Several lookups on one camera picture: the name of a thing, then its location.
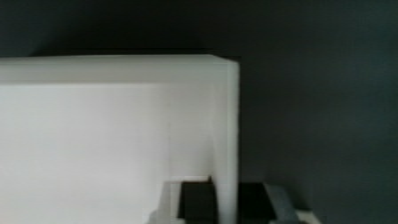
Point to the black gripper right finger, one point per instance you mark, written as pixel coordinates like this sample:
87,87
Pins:
264,206

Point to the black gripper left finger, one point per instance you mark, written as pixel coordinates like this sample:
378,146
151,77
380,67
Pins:
183,201

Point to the white drawer cabinet frame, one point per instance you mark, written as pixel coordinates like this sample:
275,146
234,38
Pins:
117,127

